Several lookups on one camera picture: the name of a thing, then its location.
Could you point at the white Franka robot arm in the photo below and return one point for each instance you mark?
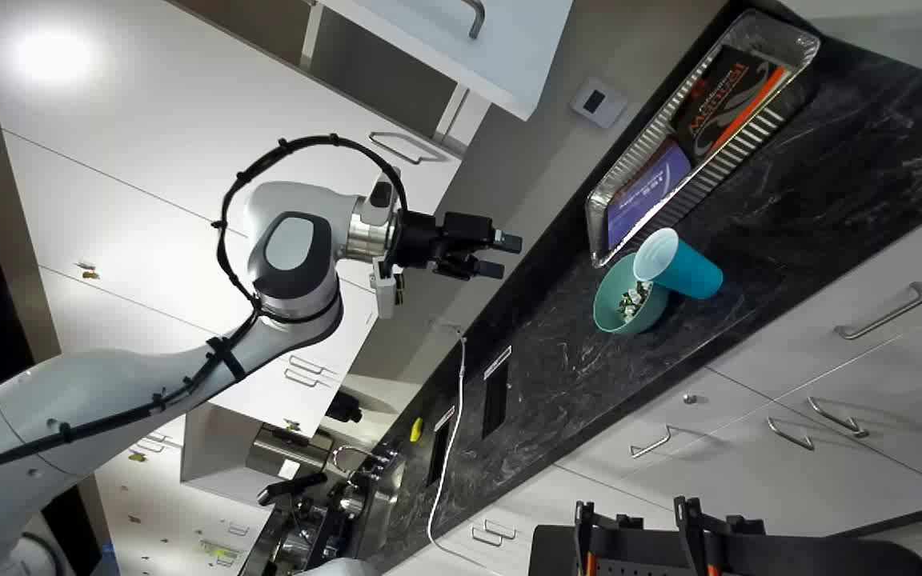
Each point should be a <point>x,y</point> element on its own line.
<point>111,394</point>

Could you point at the white upper cabinet panel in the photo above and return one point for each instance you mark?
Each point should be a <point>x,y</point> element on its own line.
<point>111,307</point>
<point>87,211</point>

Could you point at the black camera stand base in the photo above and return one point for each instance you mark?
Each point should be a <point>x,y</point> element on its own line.
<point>825,558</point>

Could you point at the white wall thermostat panel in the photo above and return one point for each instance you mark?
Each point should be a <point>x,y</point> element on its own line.
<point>595,102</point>

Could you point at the steel coffee machine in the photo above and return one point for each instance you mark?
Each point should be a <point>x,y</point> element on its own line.
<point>310,513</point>

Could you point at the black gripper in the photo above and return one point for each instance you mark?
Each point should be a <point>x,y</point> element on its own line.
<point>462,233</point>

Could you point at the purple packet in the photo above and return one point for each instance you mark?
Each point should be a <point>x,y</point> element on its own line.
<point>649,192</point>

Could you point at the white cabinet carcass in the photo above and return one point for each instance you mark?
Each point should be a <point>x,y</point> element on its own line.
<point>377,67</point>

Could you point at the small black appliance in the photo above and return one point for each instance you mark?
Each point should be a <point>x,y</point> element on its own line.
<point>345,408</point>

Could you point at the orange and black packet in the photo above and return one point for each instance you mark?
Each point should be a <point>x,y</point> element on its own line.
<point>735,97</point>

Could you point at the blue plastic cup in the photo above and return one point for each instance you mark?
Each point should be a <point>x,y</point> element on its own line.
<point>689,274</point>

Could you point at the black clamp with orange trim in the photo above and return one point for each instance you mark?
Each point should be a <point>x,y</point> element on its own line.
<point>707,538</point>
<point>591,538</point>

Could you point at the small yellow tag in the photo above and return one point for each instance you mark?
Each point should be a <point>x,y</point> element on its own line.
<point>415,429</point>

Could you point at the teal bowl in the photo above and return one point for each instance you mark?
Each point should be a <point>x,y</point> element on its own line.
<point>614,307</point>

